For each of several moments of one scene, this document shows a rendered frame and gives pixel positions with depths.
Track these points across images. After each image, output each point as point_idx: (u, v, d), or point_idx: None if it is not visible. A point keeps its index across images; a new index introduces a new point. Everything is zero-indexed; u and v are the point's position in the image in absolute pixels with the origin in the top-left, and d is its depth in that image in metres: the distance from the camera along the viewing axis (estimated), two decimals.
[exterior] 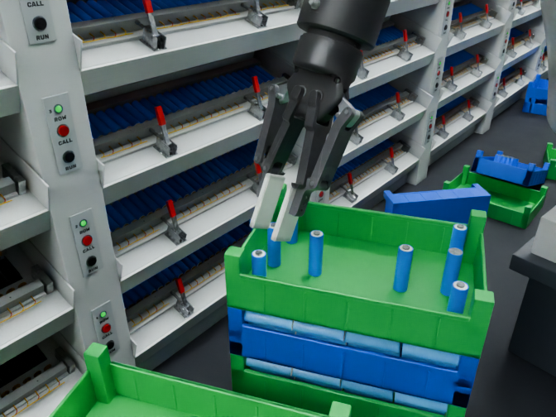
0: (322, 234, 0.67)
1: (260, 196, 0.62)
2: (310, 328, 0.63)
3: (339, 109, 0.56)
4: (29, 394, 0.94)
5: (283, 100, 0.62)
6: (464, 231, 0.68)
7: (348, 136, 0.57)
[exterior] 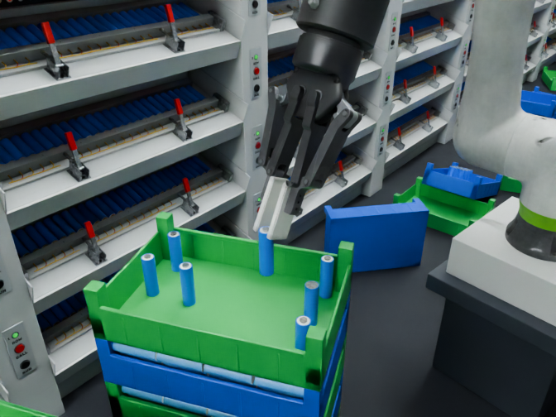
0: (190, 266, 0.69)
1: (264, 199, 0.62)
2: (171, 359, 0.65)
3: (337, 109, 0.57)
4: None
5: (284, 101, 0.62)
6: (330, 262, 0.70)
7: (345, 137, 0.57)
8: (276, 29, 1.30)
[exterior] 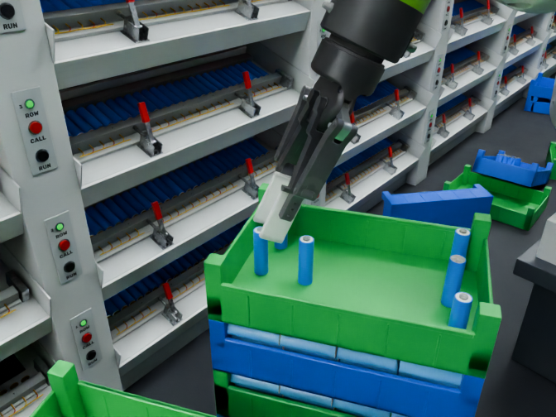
0: (312, 240, 0.61)
1: (266, 192, 0.63)
2: (299, 343, 0.58)
3: (336, 120, 0.53)
4: (4, 407, 0.89)
5: None
6: (467, 236, 0.62)
7: (340, 150, 0.54)
8: None
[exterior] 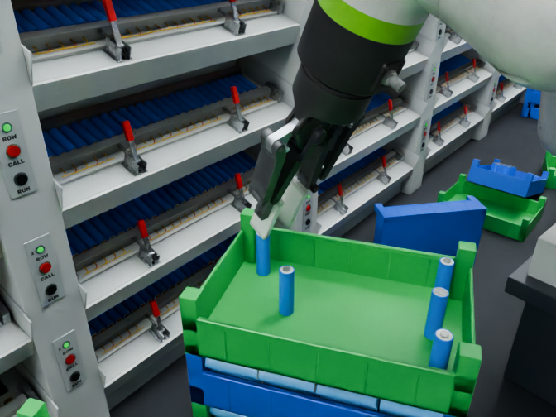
0: (293, 270, 0.60)
1: None
2: (277, 378, 0.56)
3: (282, 133, 0.50)
4: None
5: None
6: (451, 266, 0.61)
7: (272, 164, 0.51)
8: None
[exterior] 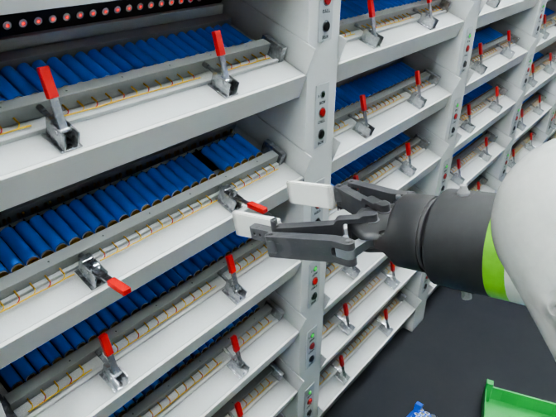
0: None
1: (312, 183, 0.64)
2: None
3: (353, 241, 0.50)
4: None
5: (393, 203, 0.57)
6: None
7: (326, 258, 0.50)
8: None
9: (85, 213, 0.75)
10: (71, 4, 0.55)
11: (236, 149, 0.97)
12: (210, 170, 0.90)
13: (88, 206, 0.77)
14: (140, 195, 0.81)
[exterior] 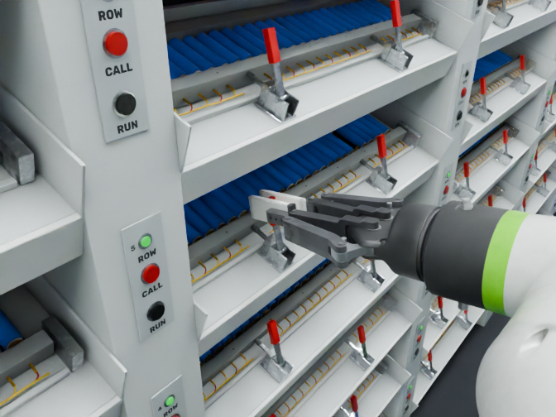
0: None
1: (285, 194, 0.62)
2: None
3: (352, 244, 0.51)
4: None
5: None
6: None
7: (324, 254, 0.52)
8: None
9: (246, 186, 0.72)
10: None
11: (365, 126, 0.94)
12: (349, 146, 0.87)
13: (246, 179, 0.73)
14: (291, 170, 0.78)
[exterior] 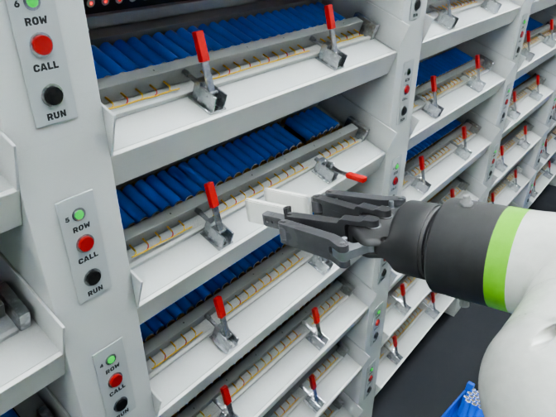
0: None
1: (289, 192, 0.62)
2: None
3: (352, 243, 0.51)
4: None
5: None
6: None
7: (324, 255, 0.52)
8: (177, 390, 0.75)
9: (194, 174, 0.79)
10: None
11: (316, 121, 1.01)
12: (298, 138, 0.94)
13: (195, 168, 0.81)
14: (239, 160, 0.85)
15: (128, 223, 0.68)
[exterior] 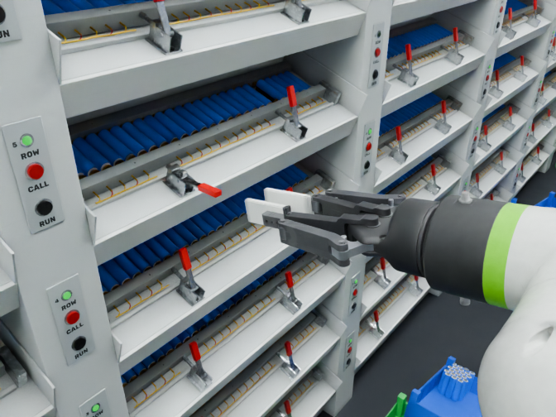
0: None
1: (289, 192, 0.62)
2: None
3: (352, 242, 0.51)
4: None
5: None
6: None
7: (324, 254, 0.52)
8: (141, 338, 0.76)
9: (160, 127, 0.80)
10: None
11: (288, 83, 1.02)
12: (267, 98, 0.94)
13: (161, 122, 0.81)
14: (207, 116, 0.86)
15: (89, 168, 0.69)
